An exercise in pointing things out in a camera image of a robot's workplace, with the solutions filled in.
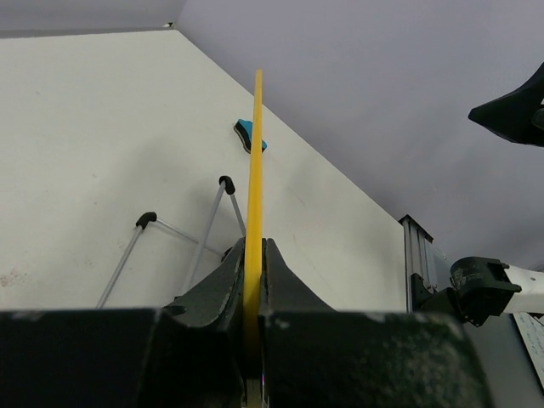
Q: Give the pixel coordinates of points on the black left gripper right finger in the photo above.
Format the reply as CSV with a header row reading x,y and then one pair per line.
x,y
316,356

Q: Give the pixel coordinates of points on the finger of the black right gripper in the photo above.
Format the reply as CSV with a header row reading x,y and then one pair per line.
x,y
516,116

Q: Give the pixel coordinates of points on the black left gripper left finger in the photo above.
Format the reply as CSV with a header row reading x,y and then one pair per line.
x,y
185,354

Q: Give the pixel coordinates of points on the yellow framed whiteboard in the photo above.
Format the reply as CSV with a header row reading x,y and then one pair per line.
x,y
253,261

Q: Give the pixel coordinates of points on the blue whiteboard eraser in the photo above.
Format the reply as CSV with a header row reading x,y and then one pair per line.
x,y
243,128

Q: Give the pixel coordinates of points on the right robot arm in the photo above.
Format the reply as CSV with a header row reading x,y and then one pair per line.
x,y
482,287

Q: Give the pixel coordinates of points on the metal wire stand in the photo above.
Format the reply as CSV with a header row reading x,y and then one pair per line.
x,y
161,256

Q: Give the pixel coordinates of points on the aluminium front rail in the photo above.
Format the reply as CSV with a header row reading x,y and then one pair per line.
x,y
421,280

